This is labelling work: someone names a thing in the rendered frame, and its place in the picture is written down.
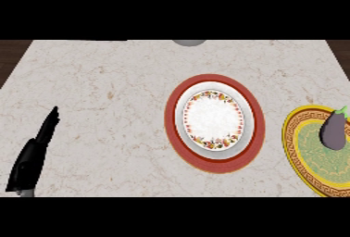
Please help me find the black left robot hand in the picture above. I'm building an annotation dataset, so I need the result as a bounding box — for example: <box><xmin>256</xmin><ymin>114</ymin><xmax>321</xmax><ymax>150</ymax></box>
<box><xmin>4</xmin><ymin>106</ymin><xmax>61</xmax><ymax>193</ymax></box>

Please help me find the red rimmed floral plate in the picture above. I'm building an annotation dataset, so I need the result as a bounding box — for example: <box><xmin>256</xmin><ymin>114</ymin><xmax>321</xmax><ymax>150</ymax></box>
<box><xmin>162</xmin><ymin>73</ymin><xmax>267</xmax><ymax>174</ymax></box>

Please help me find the yellow green patterned plate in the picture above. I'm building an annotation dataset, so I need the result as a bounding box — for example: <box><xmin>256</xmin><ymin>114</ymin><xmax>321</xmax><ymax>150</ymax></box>
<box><xmin>281</xmin><ymin>105</ymin><xmax>350</xmax><ymax>198</ymax></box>

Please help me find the purple eggplant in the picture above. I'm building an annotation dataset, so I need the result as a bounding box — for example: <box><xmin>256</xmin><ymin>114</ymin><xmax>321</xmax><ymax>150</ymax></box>
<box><xmin>318</xmin><ymin>105</ymin><xmax>350</xmax><ymax>152</ymax></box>

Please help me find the grey round object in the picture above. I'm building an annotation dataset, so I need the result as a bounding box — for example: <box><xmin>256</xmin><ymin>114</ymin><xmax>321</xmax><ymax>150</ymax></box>
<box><xmin>171</xmin><ymin>39</ymin><xmax>208</xmax><ymax>47</ymax></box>

